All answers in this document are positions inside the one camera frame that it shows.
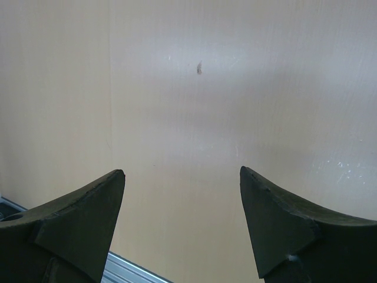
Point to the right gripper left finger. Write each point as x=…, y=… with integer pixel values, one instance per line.
x=66, y=239

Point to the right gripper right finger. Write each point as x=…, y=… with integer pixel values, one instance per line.
x=295, y=240

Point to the aluminium mounting rail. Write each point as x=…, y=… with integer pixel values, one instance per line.
x=118, y=269

